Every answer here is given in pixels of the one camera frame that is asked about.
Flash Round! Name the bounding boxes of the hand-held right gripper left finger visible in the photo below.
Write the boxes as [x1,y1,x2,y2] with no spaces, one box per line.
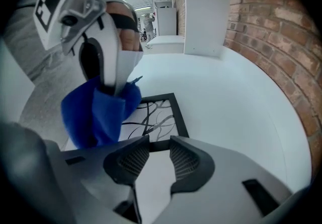
[60,135,151,222]

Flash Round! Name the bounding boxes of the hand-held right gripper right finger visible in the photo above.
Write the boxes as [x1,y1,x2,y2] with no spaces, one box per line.
[160,135,295,220]

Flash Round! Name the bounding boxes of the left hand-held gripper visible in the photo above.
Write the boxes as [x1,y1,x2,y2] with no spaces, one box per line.
[32,0,144,97]

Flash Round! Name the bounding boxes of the blue cloth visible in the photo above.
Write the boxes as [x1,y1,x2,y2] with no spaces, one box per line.
[61,74,143,150]

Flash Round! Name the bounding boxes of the small black picture frame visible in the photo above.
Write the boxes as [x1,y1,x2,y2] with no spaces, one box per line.
[120,93,190,153]

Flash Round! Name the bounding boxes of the person's left hand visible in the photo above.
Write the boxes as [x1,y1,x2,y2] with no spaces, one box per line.
[107,1,144,52]

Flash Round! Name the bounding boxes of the white table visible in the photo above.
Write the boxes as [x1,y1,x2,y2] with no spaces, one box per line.
[60,45,314,195]

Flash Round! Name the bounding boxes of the white side desk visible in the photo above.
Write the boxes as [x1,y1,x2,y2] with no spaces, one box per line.
[145,35,186,54]

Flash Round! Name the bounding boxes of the white tall cabinet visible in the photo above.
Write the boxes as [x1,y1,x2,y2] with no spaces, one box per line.
[152,0,178,37]

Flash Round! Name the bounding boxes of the person's grey t-shirt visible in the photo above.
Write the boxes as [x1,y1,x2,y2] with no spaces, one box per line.
[4,4,63,83]

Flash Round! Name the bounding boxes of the black hand strap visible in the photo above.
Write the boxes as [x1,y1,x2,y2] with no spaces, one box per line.
[110,13,139,33]

